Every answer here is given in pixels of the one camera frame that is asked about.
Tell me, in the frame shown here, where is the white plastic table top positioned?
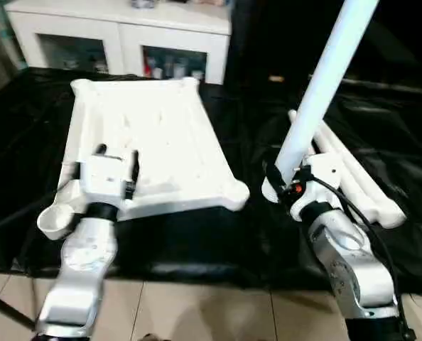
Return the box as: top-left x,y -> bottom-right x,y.
36,76 -> 251,241

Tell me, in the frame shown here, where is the black work mat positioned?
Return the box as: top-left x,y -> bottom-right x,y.
0,65 -> 422,296

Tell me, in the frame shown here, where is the white glass-door cabinet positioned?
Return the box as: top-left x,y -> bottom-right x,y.
3,0 -> 233,86

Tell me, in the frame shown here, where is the black case with gold label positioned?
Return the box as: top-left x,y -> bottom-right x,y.
224,0 -> 318,93

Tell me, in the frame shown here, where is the dark metal rod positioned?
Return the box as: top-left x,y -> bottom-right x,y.
308,72 -> 422,100

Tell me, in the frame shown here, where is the black metal stand leg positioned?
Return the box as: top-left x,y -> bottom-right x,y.
0,287 -> 38,331

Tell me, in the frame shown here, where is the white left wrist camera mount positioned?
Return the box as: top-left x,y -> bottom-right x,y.
79,154 -> 136,209

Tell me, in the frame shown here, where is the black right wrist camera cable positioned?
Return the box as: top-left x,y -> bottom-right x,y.
305,173 -> 411,341

